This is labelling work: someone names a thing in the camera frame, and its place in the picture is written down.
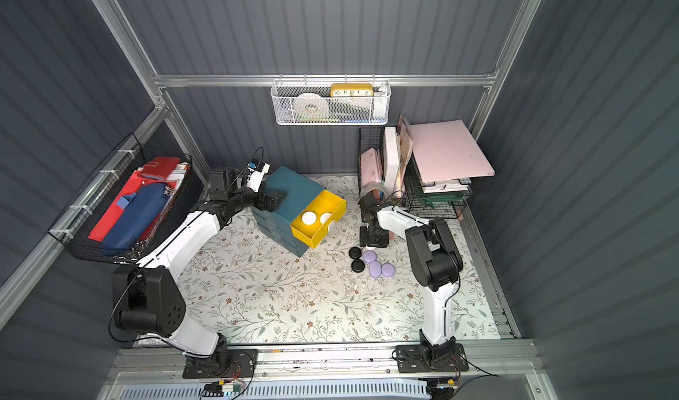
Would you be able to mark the purple earphone case upper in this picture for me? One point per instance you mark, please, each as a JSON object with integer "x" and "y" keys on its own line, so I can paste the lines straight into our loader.
{"x": 369, "y": 256}

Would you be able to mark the black earphone case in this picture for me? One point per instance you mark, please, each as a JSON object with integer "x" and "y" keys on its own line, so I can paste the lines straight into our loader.
{"x": 357, "y": 266}
{"x": 355, "y": 253}

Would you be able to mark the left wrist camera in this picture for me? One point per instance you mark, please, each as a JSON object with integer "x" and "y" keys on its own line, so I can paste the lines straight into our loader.
{"x": 256, "y": 171}

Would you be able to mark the yellow top drawer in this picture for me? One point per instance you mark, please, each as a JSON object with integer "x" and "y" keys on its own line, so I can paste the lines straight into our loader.
{"x": 325, "y": 202}

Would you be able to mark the black wire desk organizer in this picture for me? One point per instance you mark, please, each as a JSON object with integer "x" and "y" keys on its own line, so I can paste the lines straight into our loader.
{"x": 446, "y": 205}

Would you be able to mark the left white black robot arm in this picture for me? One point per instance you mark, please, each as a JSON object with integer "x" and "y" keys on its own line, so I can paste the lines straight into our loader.
{"x": 148, "y": 298}

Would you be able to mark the white design book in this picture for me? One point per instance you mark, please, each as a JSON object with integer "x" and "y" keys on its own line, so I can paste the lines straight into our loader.
{"x": 391, "y": 161}

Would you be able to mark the red folder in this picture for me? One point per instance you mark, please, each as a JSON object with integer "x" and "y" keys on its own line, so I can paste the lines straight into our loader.
{"x": 168, "y": 170}

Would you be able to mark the purple earphone case lower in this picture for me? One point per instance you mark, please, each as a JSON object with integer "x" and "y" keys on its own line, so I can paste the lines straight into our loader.
{"x": 375, "y": 269}

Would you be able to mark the purple earphone case right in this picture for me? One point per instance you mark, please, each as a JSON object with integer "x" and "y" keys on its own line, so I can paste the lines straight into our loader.
{"x": 387, "y": 270}

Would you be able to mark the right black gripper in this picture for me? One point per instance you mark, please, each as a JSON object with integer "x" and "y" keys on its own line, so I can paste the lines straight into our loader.
{"x": 374, "y": 238}

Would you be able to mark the black earphone case upper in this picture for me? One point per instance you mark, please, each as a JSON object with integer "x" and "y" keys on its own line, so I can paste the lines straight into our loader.
{"x": 355, "y": 253}

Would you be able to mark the teal drawer cabinet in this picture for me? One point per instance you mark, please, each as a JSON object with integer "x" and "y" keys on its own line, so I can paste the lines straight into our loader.
{"x": 300, "y": 192}

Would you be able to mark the blue zip pouch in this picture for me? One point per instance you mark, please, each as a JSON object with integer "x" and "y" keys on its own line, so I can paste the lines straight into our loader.
{"x": 142, "y": 209}

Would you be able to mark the yellow clock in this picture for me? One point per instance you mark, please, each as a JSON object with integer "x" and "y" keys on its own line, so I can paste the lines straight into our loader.
{"x": 351, "y": 90}

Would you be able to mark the clear packing tape roll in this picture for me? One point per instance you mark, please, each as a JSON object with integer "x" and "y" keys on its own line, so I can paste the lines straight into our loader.
{"x": 376, "y": 190}

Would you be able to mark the purple earphone case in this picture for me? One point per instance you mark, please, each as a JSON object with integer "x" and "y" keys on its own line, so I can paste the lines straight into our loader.
{"x": 375, "y": 269}
{"x": 387, "y": 270}
{"x": 369, "y": 256}

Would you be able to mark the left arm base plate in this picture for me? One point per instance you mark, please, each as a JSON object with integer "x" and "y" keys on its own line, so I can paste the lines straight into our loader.
{"x": 223, "y": 363}

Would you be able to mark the white tape roll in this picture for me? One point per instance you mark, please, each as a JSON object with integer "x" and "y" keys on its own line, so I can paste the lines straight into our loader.
{"x": 311, "y": 106}

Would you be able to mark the pink pouch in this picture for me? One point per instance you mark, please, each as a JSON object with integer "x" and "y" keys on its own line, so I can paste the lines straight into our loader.
{"x": 370, "y": 168}

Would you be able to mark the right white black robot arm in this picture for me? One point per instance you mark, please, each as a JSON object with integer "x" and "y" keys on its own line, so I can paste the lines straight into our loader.
{"x": 435, "y": 263}

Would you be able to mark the black earphone case lower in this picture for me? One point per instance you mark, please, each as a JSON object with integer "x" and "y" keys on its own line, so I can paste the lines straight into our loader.
{"x": 357, "y": 266}

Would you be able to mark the pink foam board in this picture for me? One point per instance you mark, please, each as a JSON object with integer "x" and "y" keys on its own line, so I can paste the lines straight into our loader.
{"x": 446, "y": 151}

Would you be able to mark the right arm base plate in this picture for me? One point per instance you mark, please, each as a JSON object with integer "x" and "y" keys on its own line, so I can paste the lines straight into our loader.
{"x": 411, "y": 359}

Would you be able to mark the white wire wall basket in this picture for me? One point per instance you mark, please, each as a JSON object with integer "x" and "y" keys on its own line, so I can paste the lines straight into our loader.
{"x": 371, "y": 111}

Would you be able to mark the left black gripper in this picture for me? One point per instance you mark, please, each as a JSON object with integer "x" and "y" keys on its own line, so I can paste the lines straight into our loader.
{"x": 266, "y": 199}

